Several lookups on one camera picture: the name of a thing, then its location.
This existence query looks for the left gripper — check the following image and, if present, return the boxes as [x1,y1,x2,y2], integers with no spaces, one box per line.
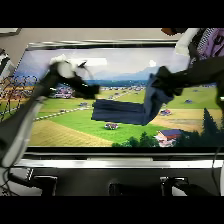
[70,77,102,100]

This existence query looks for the blue pants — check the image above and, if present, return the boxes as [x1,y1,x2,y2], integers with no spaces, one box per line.
[90,73,175,127]

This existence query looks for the heap of clothes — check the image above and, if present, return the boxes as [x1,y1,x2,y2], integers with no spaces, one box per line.
[195,28,224,62]

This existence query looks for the silver frame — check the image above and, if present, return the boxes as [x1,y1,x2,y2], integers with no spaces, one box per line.
[14,153,224,197]

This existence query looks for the black cable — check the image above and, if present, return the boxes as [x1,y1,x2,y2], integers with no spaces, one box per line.
[0,166,16,197]

